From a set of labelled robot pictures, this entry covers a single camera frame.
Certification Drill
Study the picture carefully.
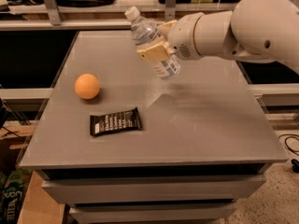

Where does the cardboard box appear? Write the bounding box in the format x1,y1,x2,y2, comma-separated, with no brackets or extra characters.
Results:
17,172,64,224

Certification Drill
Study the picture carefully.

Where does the metal shelf rack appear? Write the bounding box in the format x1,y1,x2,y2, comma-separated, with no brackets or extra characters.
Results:
0,0,235,31

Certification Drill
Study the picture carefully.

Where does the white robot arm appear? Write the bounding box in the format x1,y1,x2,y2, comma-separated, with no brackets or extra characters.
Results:
136,0,299,72

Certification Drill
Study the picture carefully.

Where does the grey drawer cabinet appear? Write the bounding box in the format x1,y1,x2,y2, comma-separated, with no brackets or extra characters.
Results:
21,31,288,224

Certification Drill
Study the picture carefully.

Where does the clear plastic water bottle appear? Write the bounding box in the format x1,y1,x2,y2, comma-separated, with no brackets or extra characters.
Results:
125,7,180,79

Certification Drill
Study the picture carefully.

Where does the green printed package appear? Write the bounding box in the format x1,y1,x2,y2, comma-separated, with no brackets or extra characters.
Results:
0,169,32,224

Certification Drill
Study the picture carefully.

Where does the black cable on floor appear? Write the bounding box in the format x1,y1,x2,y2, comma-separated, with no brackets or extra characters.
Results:
278,133,299,174

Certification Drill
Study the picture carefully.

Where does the orange ball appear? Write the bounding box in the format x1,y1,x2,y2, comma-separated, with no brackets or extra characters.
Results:
75,74,100,100

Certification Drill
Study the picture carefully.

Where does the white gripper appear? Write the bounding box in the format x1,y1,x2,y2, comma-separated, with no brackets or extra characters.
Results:
136,12,204,62

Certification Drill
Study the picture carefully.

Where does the black snack bar wrapper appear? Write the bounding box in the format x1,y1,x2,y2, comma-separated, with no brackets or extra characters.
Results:
90,107,142,137

